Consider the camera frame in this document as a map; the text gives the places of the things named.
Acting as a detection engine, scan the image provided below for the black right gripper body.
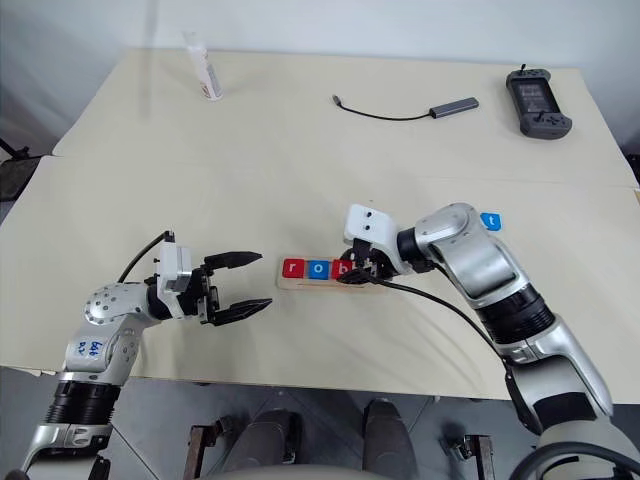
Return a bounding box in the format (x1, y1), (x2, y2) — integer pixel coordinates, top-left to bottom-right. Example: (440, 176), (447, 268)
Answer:
(351, 238), (404, 281)

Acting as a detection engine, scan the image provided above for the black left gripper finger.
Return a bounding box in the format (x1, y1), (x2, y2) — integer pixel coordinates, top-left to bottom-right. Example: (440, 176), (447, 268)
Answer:
(208, 297), (274, 328)
(203, 250), (264, 272)

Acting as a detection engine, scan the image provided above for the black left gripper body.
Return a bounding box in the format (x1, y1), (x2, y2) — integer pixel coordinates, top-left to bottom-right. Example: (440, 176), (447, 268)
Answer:
(177, 266), (222, 327)

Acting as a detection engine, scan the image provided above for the wooden letter tray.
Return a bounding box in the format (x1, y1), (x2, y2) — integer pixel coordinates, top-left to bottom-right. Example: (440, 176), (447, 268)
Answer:
(275, 256), (397, 293)

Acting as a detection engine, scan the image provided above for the dark rounded shape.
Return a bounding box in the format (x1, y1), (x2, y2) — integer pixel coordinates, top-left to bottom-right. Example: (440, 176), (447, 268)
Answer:
(230, 408), (304, 480)

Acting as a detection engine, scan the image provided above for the white squeeze tube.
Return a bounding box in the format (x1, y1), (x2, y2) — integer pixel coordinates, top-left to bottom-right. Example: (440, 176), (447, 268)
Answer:
(181, 30), (224, 103)

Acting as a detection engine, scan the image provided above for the black stand base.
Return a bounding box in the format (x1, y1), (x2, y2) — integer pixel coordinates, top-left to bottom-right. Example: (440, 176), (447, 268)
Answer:
(0, 115), (47, 202)

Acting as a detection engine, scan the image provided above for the dark grey handheld controller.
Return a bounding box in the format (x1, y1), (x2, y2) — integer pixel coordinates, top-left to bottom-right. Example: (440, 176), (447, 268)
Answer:
(504, 63), (574, 139)

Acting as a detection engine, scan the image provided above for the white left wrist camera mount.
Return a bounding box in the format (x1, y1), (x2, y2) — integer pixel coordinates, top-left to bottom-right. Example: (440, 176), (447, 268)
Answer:
(154, 242), (194, 320)

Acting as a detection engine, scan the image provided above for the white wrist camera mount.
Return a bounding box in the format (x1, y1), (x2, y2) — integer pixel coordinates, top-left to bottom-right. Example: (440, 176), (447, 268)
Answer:
(154, 242), (194, 320)
(343, 203), (400, 262)

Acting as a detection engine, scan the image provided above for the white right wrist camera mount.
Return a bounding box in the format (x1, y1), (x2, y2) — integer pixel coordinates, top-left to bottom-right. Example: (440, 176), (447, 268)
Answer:
(343, 203), (400, 262)

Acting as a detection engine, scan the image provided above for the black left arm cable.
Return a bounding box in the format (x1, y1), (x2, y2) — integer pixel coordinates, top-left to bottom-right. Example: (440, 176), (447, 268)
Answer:
(116, 230), (175, 284)

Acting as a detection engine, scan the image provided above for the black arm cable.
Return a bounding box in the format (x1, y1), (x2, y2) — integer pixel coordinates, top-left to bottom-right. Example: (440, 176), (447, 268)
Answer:
(116, 230), (175, 284)
(372, 278), (545, 437)

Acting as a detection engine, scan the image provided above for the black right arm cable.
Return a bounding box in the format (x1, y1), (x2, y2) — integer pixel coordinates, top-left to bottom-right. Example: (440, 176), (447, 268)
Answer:
(372, 278), (545, 437)

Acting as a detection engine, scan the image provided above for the rusty metal bracket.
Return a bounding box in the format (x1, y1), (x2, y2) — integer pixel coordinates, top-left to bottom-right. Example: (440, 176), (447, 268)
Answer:
(439, 433), (497, 480)
(182, 416), (227, 480)

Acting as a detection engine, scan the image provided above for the grey usb hub with cable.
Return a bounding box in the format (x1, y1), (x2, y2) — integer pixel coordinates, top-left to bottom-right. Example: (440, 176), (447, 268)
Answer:
(330, 94), (481, 122)

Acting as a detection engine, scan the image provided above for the thick black torso cable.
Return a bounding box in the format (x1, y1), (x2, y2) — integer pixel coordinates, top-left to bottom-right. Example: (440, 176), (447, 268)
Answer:
(508, 441), (640, 480)

